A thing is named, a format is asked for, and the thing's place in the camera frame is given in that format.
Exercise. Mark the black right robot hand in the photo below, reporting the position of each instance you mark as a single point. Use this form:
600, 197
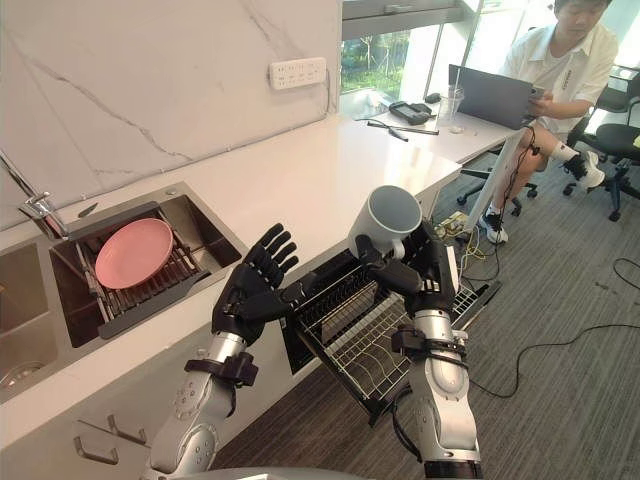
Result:
415, 272

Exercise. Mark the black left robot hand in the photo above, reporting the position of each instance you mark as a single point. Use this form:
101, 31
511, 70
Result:
252, 295

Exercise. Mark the grey ceramic mug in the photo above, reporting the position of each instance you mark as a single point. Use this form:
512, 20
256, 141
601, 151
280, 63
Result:
390, 216

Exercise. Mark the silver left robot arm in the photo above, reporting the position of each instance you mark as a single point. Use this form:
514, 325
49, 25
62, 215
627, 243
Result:
200, 400

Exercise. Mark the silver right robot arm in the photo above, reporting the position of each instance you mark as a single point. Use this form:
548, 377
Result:
442, 395

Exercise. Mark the stainless steel sink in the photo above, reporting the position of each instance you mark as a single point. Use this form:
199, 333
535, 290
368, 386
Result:
125, 280

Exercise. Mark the clear plastic cup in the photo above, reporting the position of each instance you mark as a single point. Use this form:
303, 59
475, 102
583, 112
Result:
451, 106

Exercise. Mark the black dish drying rack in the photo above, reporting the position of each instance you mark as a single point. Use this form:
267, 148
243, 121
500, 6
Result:
145, 295

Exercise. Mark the black office chair base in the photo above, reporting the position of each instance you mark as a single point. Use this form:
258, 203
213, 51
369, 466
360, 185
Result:
492, 187

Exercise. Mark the pink plate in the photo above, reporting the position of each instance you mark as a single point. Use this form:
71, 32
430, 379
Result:
135, 260

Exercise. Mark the white desk panel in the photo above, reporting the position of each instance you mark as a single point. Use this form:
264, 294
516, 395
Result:
492, 175

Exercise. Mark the black desk phone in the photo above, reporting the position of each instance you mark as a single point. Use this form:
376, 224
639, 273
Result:
409, 111

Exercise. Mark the dark grey laptop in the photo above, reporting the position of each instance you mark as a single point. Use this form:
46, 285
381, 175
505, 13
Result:
492, 97

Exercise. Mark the smartphone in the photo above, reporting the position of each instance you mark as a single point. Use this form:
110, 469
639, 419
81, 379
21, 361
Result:
536, 93

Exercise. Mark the white power strip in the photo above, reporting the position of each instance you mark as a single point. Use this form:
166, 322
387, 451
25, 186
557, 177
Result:
298, 73

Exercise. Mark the person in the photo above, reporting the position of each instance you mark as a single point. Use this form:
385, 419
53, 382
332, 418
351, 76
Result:
555, 90

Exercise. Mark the chrome faucet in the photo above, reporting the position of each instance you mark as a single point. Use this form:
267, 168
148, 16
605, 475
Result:
35, 200

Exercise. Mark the black office chair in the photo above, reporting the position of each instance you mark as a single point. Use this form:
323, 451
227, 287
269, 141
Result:
617, 120

